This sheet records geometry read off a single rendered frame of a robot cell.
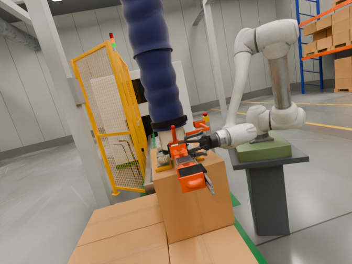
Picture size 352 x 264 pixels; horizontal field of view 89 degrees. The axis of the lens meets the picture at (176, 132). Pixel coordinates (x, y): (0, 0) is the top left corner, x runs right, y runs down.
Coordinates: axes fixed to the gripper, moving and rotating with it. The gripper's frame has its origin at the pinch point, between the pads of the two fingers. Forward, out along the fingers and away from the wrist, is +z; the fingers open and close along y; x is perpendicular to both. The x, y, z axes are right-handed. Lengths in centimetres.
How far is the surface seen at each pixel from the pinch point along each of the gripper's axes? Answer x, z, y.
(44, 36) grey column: 135, 102, -114
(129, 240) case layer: 14, 41, 54
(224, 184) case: 1.8, -21.0, 26.9
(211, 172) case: 1.6, -14.9, 17.4
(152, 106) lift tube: 20.3, 7.7, -23.1
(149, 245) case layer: 5, 28, 54
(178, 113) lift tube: 18.0, -6.2, -15.4
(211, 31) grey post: 349, -164, -147
